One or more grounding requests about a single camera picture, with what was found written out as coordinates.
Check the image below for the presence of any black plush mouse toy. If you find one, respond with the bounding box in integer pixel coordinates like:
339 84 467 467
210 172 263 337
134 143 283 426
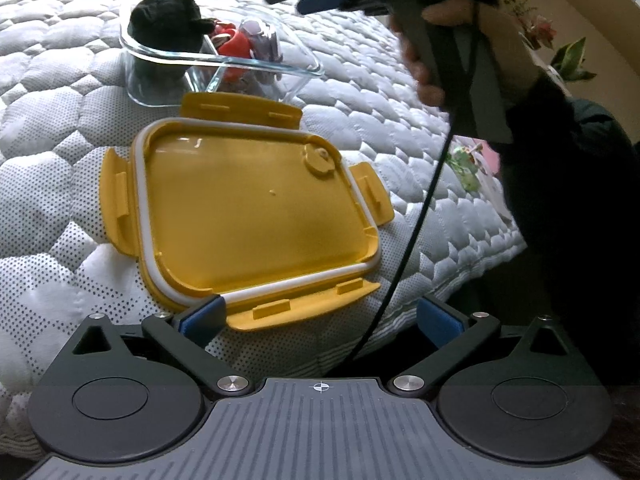
127 0 215 52

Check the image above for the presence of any pink flower bouquet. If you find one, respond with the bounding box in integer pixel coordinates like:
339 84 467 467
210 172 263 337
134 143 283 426
500 0 556 51

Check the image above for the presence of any white quilted mattress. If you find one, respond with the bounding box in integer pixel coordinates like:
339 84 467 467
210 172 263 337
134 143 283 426
1 0 525 460

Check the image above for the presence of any red toy figure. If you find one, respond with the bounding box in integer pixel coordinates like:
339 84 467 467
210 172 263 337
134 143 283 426
209 20 252 58

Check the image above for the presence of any small green toy figure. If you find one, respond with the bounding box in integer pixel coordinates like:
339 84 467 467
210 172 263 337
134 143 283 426
446 146 480 192

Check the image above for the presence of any purple toy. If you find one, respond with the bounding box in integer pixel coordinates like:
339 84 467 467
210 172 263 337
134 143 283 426
238 20 283 84

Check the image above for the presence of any clear glass food container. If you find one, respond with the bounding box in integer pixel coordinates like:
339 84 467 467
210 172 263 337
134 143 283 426
120 6 323 107

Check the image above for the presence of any dark sleeved forearm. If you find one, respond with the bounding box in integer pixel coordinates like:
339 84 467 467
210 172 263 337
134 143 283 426
496 72 639 388

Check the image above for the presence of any green leafy plant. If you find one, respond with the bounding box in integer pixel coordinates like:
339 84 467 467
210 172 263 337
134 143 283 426
551 37 597 82

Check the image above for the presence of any yellow plastic container lid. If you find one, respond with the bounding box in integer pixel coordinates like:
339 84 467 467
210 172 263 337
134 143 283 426
100 93 395 332

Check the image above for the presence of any black cable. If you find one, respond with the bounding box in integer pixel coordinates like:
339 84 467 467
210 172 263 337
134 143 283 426
345 1 484 364

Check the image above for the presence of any person's hand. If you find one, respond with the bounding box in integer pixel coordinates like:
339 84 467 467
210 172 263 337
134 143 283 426
390 0 540 107

